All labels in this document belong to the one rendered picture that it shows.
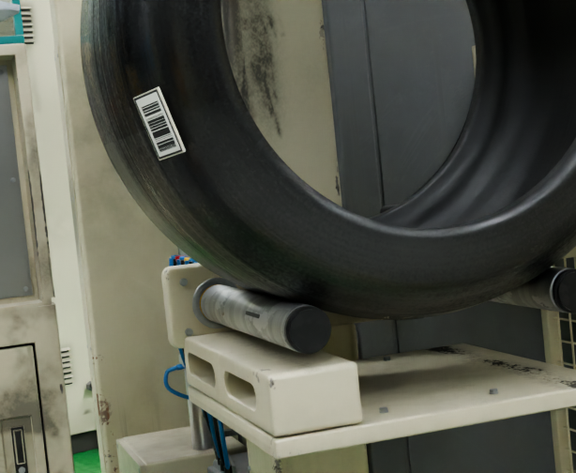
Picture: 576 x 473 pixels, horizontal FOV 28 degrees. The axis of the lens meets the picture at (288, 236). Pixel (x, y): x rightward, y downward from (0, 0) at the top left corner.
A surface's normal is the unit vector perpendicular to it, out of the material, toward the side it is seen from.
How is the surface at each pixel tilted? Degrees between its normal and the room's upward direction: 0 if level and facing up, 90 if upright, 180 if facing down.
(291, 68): 90
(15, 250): 90
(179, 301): 90
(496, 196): 54
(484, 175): 83
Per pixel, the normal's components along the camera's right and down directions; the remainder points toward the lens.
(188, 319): 0.30, 0.02
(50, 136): 0.56, -0.01
